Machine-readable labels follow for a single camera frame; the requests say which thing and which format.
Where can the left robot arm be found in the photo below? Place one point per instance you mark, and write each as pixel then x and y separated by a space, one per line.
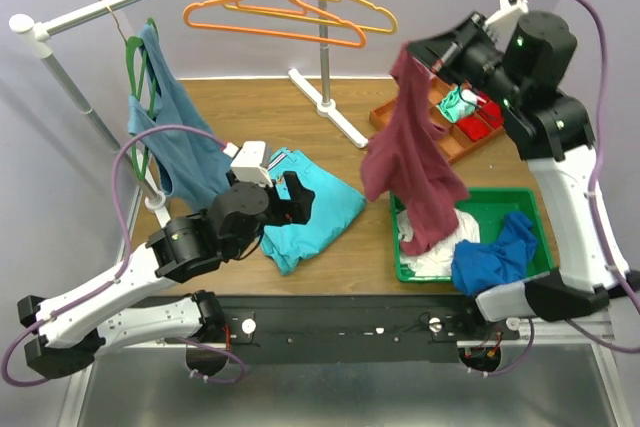
pixel 70 331

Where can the green hanger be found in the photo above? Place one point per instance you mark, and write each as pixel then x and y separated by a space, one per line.
pixel 138 69

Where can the white clothes rack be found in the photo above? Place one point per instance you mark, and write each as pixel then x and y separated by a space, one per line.
pixel 54 164

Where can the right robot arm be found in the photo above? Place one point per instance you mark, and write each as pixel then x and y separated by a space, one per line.
pixel 554 136

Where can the green plastic bin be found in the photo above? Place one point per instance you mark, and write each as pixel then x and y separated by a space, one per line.
pixel 488 206

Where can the red cloth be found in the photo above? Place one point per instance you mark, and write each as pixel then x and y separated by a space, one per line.
pixel 483 122

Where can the orange compartment tray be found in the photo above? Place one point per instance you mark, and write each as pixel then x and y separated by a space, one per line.
pixel 454 144

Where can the yellow hanger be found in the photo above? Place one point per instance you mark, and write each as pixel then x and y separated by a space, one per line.
pixel 294 15

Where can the royal blue cloth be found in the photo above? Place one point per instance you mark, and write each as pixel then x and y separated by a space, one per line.
pixel 477 267

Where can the white cloth in bin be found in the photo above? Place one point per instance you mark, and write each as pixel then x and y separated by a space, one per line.
pixel 437 262

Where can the mint green cloth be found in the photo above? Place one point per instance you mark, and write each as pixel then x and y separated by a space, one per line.
pixel 458 104

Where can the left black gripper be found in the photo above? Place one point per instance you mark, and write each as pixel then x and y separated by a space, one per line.
pixel 282 201

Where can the maroon tank top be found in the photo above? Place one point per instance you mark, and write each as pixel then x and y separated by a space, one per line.
pixel 404 159

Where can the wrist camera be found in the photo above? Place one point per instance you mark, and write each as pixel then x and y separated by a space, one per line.
pixel 502 22
pixel 249 162

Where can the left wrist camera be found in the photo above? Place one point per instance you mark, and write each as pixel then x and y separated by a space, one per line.
pixel 249 162

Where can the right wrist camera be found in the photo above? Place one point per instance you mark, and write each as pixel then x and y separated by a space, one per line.
pixel 502 22

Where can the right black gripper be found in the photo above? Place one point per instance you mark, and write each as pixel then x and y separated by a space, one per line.
pixel 443 51

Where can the blue-grey hanging tank top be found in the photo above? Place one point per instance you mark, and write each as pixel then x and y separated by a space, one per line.
pixel 191 167

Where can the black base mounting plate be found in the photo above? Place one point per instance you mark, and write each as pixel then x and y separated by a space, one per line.
pixel 355 328

